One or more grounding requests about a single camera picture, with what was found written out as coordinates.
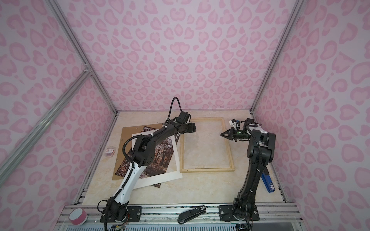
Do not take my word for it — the white mat board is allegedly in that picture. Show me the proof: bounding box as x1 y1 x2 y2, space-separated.
134 135 183 189

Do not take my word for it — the light wooden picture frame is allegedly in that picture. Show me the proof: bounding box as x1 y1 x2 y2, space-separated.
180 117 235 173

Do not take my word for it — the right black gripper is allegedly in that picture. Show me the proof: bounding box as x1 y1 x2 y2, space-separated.
222 127 252 142

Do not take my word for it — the black stapler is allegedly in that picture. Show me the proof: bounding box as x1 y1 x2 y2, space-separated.
177 205 207 225

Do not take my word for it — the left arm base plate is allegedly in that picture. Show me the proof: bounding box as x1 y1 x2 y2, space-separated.
100 206 142 223

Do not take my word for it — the small clear pin box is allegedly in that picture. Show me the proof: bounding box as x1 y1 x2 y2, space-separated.
105 147 116 157

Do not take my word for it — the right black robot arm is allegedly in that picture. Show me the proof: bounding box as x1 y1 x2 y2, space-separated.
219 118 276 225

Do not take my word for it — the blue stapler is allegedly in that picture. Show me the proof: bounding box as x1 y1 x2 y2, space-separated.
261 168 275 193

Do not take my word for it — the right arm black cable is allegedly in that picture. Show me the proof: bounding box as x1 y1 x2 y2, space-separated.
245 124 264 203

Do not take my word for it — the aluminium mounting rail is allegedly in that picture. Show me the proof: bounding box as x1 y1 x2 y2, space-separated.
54 202 307 231

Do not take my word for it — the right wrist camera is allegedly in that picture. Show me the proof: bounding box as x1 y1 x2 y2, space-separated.
229 119 240 130

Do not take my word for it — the pink white tape roll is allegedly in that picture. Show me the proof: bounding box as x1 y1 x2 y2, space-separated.
68 208 88 226

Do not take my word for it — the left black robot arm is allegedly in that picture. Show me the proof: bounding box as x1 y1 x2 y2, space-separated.
100 111 196 223

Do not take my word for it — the brown frame backing board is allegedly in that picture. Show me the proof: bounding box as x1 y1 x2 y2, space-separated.
112 123 162 180

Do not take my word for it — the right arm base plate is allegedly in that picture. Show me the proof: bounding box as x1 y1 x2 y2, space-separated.
218 205 260 222

